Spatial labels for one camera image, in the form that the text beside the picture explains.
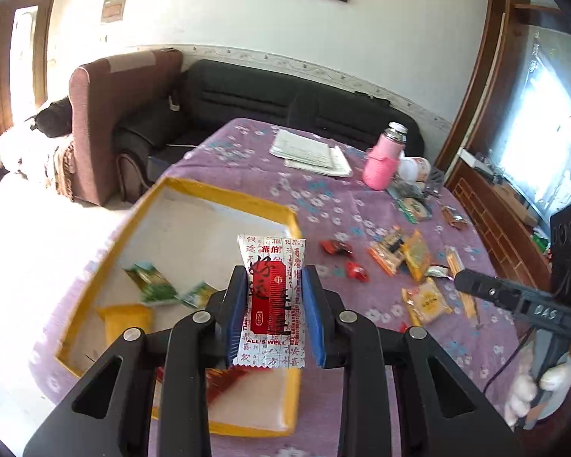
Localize white notebook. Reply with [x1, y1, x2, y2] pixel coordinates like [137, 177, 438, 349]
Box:
[285, 145, 354, 178]

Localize clear breadstick packet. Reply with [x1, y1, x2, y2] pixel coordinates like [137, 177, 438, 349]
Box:
[445, 246, 477, 320]

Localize black sofa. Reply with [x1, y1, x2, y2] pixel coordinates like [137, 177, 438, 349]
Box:
[112, 59, 426, 201]

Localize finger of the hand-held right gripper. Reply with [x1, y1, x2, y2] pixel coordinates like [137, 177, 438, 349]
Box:
[453, 269, 522, 312]

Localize green white biscuit packet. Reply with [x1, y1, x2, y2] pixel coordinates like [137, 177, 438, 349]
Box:
[397, 197, 434, 222]

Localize pink sleeved bottle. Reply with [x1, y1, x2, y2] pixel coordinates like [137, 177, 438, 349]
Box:
[363, 122, 408, 191]

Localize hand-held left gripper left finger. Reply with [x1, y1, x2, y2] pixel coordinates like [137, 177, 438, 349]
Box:
[24, 265, 250, 457]

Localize olive green snack packet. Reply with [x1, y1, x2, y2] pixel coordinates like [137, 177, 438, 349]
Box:
[176, 282, 220, 309]

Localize dark clear packet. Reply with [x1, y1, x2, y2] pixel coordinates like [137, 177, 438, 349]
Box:
[388, 178, 441, 201]

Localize white red printed packet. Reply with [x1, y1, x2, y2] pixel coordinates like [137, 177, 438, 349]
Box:
[235, 233, 308, 369]

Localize black cable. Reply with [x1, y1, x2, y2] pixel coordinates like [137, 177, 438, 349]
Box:
[483, 336, 538, 391]

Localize white fluffy blanket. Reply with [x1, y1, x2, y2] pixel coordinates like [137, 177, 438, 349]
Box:
[0, 124, 74, 191]

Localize wooden glass doors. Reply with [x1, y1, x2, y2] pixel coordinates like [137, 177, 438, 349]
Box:
[0, 0, 62, 153]

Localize plain yellow snack packet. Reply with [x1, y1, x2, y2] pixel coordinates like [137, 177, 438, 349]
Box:
[97, 302, 154, 348]

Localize black bundle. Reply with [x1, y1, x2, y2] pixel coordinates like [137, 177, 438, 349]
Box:
[24, 95, 74, 140]

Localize television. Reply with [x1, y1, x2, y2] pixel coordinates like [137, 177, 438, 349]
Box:
[488, 24, 571, 222]

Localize person's right hand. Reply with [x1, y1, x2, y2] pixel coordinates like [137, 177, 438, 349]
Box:
[504, 363, 571, 430]

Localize green pea snack packet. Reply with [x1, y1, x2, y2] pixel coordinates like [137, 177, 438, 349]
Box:
[124, 262, 179, 305]

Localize white cup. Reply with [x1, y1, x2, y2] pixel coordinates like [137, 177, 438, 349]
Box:
[399, 156, 433, 182]

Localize wall electrical panel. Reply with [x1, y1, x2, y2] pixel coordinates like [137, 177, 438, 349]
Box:
[100, 0, 125, 24]

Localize wooden TV cabinet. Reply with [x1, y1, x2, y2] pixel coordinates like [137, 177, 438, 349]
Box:
[433, 0, 571, 291]

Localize white paper sheets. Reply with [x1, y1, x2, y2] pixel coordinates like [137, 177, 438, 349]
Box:
[269, 128, 336, 168]

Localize yellow round-label cracker packet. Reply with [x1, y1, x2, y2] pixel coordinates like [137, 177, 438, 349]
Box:
[401, 278, 453, 327]

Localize red snack packet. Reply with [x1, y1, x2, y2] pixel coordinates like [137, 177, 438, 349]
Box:
[157, 366, 250, 407]

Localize orange biscuit packet dark label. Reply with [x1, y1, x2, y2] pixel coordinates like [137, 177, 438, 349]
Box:
[366, 228, 407, 276]

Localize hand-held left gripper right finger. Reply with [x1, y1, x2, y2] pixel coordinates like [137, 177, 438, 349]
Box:
[301, 265, 529, 457]

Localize brown snack packet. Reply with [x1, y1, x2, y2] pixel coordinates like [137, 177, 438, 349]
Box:
[442, 206, 468, 228]

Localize maroon armchair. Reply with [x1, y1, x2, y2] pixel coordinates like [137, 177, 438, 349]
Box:
[52, 48, 185, 208]

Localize purple floral tablecloth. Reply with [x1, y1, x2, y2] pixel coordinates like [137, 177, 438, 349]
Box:
[29, 118, 553, 457]

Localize yellow rimmed white tray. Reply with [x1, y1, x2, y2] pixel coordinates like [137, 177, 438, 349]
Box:
[54, 177, 303, 439]

